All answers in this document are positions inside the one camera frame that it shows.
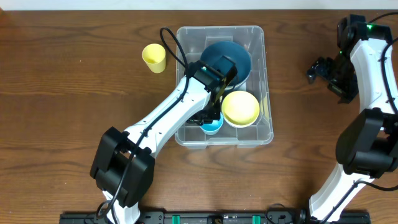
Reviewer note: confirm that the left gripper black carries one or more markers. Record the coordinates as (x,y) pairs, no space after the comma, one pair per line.
(204,116)

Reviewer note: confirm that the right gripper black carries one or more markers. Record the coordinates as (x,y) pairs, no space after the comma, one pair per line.
(325,73)

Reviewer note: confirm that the blue cup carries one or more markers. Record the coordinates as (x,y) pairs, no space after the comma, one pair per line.
(213,127)

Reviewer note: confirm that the white small bowl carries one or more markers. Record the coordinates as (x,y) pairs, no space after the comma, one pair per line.
(241,122)

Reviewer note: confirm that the yellow small bowl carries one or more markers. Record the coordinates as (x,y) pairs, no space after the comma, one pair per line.
(240,104)

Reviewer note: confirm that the dark blue bowl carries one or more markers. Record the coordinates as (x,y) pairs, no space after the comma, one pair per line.
(235,53)
(238,87)

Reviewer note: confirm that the yellow cup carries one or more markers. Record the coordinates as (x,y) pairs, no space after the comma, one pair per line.
(154,56)

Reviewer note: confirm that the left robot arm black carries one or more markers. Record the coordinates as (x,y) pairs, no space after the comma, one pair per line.
(123,167)

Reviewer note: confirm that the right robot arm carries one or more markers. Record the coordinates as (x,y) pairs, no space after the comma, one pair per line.
(367,148)

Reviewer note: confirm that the clear plastic storage container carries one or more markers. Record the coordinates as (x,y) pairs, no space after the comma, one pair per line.
(194,40)

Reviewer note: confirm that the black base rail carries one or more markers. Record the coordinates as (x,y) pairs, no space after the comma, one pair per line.
(273,216)

